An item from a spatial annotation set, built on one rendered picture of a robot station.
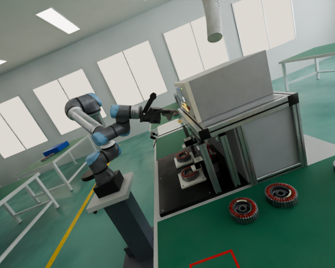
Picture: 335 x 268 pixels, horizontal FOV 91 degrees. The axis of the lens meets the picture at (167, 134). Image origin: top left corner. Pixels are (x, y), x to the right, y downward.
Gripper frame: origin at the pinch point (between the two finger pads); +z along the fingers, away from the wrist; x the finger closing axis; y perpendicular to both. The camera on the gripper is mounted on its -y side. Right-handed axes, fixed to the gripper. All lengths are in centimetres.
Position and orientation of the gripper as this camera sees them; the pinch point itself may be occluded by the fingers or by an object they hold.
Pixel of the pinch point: (175, 110)
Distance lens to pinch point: 92.9
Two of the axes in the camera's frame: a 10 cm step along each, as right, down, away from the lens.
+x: 0.7, 2.9, -9.5
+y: -0.6, 9.6, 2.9
